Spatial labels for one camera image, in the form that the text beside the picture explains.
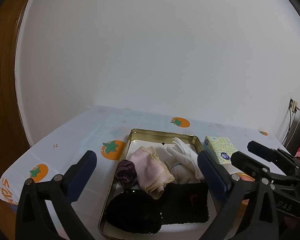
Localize hanging power cables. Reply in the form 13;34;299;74
275;107;300;147

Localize black beaded hair band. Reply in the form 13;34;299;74
104;189;162;234

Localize dark purple velvet scrunchie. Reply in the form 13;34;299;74
114;159;138;189

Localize gold metal tin box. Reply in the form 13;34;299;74
98;129;217;239

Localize tomato print tablecloth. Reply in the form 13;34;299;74
0;106;281;239

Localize round gold pink lid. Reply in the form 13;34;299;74
236;172;256;210

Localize white waffle towel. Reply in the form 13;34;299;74
166;137;204;180

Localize black fuzzy cloth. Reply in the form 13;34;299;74
159;180;209;225

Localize white knit glove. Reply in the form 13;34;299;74
170;164;200;185

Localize pink towel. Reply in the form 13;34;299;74
128;146;175;199

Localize wall power outlet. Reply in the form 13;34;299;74
289;99;298;113

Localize yellow dotted tissue pack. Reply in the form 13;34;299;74
203;136;238;165

